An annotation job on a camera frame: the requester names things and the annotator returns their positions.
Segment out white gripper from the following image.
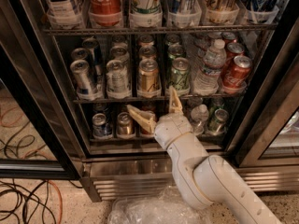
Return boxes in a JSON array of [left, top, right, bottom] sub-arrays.
[[127, 86, 192, 150]]

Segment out orange gold soda can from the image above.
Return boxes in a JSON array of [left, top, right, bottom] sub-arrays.
[[137, 59, 160, 98]]

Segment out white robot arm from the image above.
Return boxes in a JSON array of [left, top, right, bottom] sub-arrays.
[[127, 88, 281, 224]]

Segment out orange red can bottom shelf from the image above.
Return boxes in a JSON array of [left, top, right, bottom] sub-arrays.
[[141, 111, 156, 136]]

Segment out clear water bottle bottom shelf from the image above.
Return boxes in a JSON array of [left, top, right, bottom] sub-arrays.
[[191, 105, 209, 135]]

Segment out clear water bottle shelf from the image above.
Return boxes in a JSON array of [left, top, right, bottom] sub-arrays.
[[191, 105, 209, 135], [193, 39, 226, 95]]

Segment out gold can bottom shelf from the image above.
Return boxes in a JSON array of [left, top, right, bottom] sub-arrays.
[[117, 112, 135, 138]]

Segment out green soda can front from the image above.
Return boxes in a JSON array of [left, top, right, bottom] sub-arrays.
[[166, 57, 190, 95]]

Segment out clear water bottle middle shelf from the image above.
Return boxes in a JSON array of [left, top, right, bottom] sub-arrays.
[[193, 39, 226, 95]]

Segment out white silver can front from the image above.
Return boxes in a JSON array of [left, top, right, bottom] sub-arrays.
[[106, 60, 131, 99]]

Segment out white silver can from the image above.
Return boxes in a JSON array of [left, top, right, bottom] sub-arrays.
[[106, 60, 131, 99], [110, 46, 130, 65]]

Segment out green can bottom shelf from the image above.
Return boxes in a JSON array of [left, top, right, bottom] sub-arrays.
[[207, 108, 229, 135]]

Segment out green can shelf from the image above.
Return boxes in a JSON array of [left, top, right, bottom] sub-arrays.
[[167, 44, 186, 62], [207, 108, 229, 135]]

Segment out blue can bottom shelf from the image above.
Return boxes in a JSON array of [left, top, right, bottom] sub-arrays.
[[92, 113, 112, 139]]

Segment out silver blue can front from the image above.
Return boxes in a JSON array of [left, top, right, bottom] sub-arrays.
[[70, 60, 102, 101]]

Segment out red cola can front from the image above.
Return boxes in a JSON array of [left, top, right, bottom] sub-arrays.
[[222, 55, 252, 93]]

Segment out red cola can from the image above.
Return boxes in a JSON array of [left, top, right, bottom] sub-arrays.
[[223, 42, 245, 68], [222, 55, 252, 93]]

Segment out dark blue can middle shelf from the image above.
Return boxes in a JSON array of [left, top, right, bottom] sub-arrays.
[[82, 37, 103, 76]]

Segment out silver can behind left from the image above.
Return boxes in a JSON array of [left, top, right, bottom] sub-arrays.
[[71, 48, 90, 62]]

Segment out white green bottle top shelf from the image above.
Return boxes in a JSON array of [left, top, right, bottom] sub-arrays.
[[130, 0, 161, 27]]

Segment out stainless steel glass-door fridge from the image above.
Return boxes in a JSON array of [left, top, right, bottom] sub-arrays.
[[0, 0, 299, 202]]

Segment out red cola bottle top shelf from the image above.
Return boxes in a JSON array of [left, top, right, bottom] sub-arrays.
[[90, 0, 121, 27]]

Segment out clear plastic bag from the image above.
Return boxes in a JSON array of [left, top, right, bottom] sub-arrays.
[[107, 186, 212, 224]]

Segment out black and orange floor cables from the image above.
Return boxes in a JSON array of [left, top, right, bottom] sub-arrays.
[[0, 179, 64, 224]]

